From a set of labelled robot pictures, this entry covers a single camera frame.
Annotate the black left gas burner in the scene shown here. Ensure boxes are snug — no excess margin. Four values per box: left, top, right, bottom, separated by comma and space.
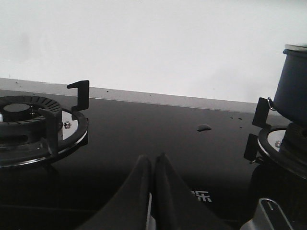
0, 95, 62, 147

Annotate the black right gas burner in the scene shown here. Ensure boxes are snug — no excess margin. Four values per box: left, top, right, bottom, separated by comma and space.
279, 123, 307, 165

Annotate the black gas burner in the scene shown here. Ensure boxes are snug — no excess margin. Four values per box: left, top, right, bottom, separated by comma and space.
0, 95, 62, 147
279, 123, 307, 165

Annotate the silver stove control knob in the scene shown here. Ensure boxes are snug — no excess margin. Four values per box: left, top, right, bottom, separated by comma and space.
240, 198, 293, 230

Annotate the dark blue cooking pot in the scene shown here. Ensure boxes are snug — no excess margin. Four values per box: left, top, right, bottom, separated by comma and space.
273, 44, 307, 127

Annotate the black left pot support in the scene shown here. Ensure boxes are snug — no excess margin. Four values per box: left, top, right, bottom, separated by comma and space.
0, 80, 89, 168

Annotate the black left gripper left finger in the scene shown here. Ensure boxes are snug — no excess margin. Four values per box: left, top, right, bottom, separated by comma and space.
78, 155, 151, 230

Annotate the black pot support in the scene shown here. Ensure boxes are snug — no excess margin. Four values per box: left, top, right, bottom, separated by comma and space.
0, 80, 89, 168
244, 98, 307, 179

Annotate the black right pot support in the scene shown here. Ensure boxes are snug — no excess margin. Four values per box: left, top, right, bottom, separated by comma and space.
244, 98, 307, 179

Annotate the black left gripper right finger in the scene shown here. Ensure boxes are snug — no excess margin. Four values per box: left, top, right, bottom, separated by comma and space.
153, 153, 231, 230

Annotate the black glass gas stove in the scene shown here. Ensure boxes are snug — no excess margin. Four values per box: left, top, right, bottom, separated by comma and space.
0, 88, 307, 230

